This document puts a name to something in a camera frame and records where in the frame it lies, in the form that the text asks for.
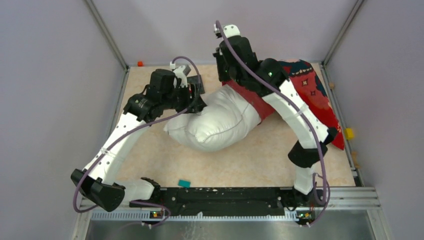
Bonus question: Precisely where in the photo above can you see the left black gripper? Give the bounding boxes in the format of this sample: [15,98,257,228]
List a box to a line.
[162,82,209,114]

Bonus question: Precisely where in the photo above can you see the white pillow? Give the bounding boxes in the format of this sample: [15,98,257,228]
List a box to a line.
[163,85,262,152]

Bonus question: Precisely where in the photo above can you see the red patterned pillowcase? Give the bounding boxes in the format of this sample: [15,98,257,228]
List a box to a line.
[221,59,345,150]

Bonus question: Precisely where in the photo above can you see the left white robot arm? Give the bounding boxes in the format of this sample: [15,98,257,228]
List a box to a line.
[70,64,206,212]

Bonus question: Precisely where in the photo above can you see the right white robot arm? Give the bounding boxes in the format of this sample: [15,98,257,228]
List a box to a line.
[210,36,337,206]

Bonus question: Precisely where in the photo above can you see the teal small block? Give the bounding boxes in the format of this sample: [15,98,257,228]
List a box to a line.
[177,179,191,188]

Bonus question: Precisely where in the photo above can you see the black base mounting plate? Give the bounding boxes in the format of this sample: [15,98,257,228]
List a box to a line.
[148,187,324,217]

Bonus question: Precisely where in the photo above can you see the yellow small block right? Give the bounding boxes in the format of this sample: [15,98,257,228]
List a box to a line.
[344,127,355,140]

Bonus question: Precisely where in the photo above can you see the wooden peg lower right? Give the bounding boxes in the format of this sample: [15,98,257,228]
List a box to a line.
[350,151,361,169]

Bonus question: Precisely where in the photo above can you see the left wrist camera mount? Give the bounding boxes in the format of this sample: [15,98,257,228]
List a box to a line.
[169,62,191,89]

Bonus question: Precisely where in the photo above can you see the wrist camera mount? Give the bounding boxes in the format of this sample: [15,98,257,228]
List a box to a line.
[214,24,241,39]
[169,62,191,89]

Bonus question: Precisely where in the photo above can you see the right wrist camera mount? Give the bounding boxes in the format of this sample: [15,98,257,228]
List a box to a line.
[214,24,241,39]

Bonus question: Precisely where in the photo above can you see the aluminium front rail frame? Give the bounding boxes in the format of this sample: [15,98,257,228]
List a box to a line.
[72,186,393,240]

